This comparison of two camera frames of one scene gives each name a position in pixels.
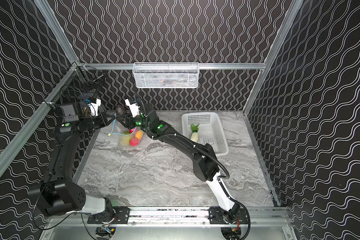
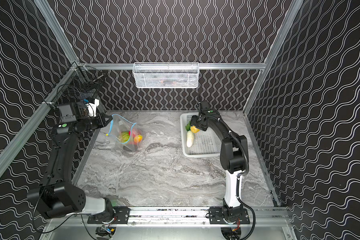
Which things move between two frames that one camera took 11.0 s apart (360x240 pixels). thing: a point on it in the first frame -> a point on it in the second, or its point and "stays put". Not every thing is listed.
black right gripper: [128, 119] -> [199, 122]
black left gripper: [101, 119] stays put
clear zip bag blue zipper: [128, 138] stays put
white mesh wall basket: [165, 75] stays put
